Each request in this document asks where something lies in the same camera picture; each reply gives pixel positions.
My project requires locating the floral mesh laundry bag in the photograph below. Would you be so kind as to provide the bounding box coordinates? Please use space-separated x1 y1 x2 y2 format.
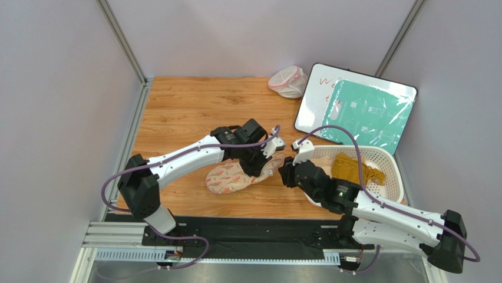
206 154 285 195

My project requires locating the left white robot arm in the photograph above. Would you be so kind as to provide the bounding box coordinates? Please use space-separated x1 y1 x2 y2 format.
117 119 285 234

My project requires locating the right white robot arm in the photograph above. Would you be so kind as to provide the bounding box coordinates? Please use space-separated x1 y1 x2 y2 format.
279 157 467 274

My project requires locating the beige bra in basket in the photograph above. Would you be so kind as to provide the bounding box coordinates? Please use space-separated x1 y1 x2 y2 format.
311 156 335 177

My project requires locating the white mesh bag pink trim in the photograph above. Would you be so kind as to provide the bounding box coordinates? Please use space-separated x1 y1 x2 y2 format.
267 65 308 99

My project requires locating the mustard yellow garment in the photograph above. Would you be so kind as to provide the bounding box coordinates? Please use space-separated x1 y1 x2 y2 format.
331 153 386 186

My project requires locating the white plastic basket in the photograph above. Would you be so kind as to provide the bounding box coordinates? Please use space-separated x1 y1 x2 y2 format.
311 145 404 203

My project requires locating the teal instruction sheet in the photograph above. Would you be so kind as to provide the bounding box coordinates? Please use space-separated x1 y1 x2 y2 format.
322 80 417 155

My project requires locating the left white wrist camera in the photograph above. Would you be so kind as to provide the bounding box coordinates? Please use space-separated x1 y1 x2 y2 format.
262 125 286 158

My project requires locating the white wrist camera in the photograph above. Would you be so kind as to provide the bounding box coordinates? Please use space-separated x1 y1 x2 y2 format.
292 138 315 165
262 125 286 158

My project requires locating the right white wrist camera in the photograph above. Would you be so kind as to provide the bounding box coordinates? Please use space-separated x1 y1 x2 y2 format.
292 138 315 165

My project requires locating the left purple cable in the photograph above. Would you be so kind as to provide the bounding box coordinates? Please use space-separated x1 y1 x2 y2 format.
101 124 282 271

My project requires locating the purple cable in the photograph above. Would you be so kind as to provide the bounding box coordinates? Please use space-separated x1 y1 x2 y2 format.
101 124 282 271
296 125 481 275

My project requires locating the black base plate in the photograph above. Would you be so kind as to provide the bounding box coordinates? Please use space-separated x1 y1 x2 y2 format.
104 213 387 261

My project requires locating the whiteboard with black frame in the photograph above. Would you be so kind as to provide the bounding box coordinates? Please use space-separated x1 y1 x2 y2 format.
294 63 418 145

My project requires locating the aluminium rail frame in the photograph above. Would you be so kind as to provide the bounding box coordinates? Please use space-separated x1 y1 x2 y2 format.
70 222 359 282

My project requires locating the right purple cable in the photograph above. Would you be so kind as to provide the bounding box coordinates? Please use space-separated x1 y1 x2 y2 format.
296 125 481 275

